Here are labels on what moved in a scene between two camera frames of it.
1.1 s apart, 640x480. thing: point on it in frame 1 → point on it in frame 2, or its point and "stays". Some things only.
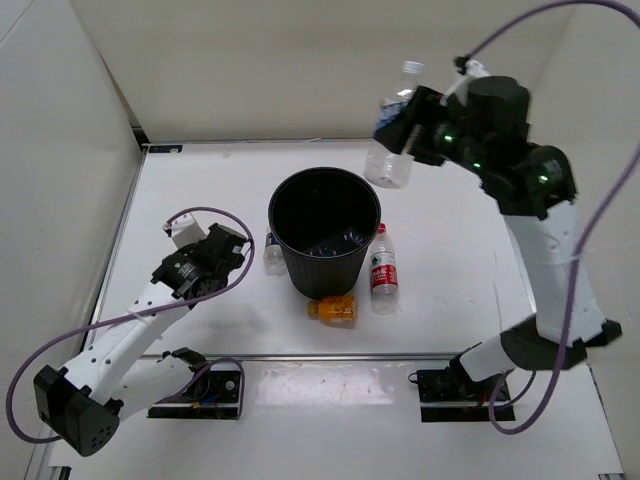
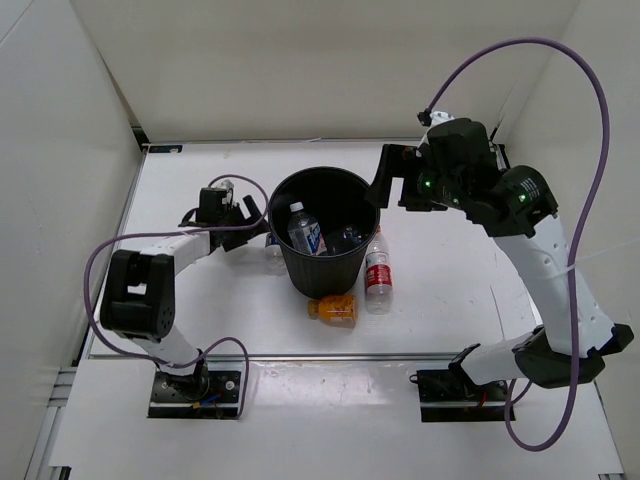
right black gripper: x=420 y=109 → x=399 y=162
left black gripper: x=238 y=260 → x=244 y=235
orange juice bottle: x=332 y=308 stays
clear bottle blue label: x=274 y=260 stays
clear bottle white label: x=384 y=166 → x=304 y=232
